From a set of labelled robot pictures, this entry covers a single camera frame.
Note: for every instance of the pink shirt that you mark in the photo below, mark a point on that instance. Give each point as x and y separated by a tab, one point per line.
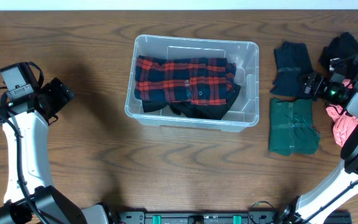
343	125

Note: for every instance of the dark green garment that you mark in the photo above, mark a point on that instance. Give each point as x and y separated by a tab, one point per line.
292	129

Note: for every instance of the black mounting rail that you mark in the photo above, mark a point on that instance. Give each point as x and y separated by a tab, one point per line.
137	217

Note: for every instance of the clear plastic storage bin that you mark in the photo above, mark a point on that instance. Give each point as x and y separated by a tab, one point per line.
244	113

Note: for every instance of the black folded garment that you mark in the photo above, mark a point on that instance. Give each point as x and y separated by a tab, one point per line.
342	47

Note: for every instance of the black shirt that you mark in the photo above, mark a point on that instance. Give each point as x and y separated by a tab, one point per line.
194	111

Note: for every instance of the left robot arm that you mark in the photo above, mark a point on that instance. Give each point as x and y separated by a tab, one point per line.
25	110

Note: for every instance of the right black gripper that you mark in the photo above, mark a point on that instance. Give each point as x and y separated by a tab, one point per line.
318	80

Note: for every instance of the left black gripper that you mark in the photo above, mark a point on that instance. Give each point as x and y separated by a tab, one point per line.
58	93

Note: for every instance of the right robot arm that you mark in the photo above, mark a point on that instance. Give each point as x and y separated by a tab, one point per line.
337	188

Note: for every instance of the dark navy garment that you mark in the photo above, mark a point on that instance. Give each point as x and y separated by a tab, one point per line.
292	61

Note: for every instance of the red navy plaid shirt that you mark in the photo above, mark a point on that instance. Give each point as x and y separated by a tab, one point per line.
199	81

